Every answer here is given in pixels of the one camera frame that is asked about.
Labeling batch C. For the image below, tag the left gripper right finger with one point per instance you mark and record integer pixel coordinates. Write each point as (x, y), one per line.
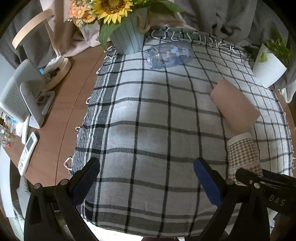
(252, 222)

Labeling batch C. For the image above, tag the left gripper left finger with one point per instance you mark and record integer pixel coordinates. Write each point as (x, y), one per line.
(52, 211)

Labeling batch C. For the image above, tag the patterned white paper cup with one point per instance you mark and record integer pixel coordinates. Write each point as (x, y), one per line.
(242, 153)

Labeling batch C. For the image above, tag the pink plastic cup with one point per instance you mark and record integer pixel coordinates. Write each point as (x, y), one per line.
(238, 111)

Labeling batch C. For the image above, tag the white remote control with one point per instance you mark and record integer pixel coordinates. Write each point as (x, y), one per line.
(27, 153)

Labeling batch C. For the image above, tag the clutter of small desk items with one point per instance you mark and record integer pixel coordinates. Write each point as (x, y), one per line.
(10, 128)

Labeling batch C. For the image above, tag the white cube projector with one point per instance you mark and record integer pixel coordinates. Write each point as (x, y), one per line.
(24, 98)

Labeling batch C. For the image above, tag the checkered grey tablecloth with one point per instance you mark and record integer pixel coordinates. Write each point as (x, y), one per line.
(146, 127)

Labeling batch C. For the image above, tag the green plant in white pot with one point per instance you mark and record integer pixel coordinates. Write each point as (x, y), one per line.
(273, 59)

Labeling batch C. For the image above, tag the wooden desk lamp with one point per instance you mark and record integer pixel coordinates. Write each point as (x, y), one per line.
(37, 36)

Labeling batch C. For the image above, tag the clear plastic jar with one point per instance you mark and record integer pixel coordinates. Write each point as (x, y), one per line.
(169, 54)

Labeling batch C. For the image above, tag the pink curtain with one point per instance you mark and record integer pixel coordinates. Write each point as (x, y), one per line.
(70, 40)

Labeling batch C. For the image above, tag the sunflower bouquet in blue vase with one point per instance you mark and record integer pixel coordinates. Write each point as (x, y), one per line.
(124, 23)

